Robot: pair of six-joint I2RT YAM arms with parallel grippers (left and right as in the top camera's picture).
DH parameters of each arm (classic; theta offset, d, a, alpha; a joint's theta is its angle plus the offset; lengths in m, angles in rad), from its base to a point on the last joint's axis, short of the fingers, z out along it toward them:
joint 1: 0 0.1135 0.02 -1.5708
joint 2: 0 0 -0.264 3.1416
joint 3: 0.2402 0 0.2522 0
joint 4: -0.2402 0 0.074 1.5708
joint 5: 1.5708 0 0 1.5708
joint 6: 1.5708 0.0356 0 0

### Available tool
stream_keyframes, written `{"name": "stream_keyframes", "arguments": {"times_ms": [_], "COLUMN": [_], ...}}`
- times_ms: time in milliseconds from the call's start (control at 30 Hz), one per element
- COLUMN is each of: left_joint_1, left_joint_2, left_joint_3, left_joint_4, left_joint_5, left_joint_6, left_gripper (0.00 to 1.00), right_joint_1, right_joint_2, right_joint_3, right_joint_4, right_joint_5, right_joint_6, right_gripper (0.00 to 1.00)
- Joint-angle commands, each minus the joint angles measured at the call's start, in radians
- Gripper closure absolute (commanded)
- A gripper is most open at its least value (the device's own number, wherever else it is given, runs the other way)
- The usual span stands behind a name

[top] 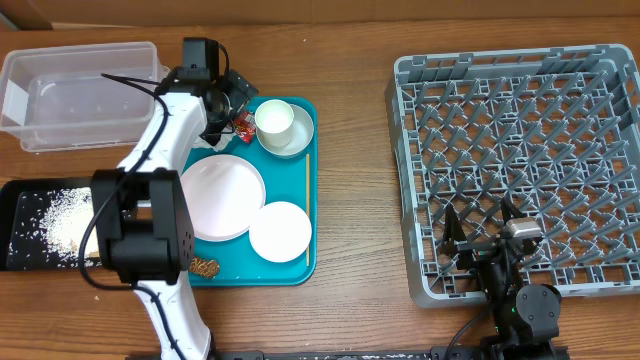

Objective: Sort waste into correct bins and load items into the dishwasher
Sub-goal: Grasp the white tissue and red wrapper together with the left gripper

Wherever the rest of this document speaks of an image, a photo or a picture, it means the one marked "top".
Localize grey bowl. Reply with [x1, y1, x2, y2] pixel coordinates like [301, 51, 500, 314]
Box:
[257, 104, 315, 158]

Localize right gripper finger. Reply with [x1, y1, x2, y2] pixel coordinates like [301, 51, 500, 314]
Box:
[500, 197, 526, 223]
[439, 204, 466, 255]

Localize red snack wrapper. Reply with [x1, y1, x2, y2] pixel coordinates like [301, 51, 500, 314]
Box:
[233, 111, 257, 144]

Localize teal serving tray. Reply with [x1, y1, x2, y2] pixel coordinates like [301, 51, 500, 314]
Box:
[167, 95, 319, 287]

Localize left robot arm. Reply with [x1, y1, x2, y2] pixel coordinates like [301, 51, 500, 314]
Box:
[85, 37, 258, 359]

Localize black plastic tray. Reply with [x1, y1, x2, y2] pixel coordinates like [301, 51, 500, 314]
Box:
[1, 177, 103, 271]

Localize rice food scraps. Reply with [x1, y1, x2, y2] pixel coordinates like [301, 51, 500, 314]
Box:
[8, 187, 93, 270]

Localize brown food piece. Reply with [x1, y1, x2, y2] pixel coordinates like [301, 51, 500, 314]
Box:
[189, 257, 220, 279]

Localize clear plastic bin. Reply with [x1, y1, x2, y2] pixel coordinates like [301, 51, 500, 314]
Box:
[1, 42, 169, 152]

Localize large white plate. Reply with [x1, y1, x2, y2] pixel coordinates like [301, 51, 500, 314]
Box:
[181, 154, 266, 242]

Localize white paper cup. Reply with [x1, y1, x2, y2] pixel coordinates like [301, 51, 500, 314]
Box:
[255, 99, 294, 147]

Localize white napkin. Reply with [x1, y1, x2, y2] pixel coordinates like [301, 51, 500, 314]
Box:
[193, 134, 234, 152]

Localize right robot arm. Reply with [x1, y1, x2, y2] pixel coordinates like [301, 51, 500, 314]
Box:
[441, 198, 570, 359]

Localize grey dishwasher rack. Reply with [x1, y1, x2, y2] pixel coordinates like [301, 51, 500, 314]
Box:
[386, 44, 639, 308]

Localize wooden chopstick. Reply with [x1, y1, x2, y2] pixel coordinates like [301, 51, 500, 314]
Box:
[305, 153, 311, 267]

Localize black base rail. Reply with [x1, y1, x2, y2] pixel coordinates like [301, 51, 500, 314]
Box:
[125, 345, 570, 360]

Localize small white plate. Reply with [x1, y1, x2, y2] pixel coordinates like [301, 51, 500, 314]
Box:
[249, 201, 313, 263]

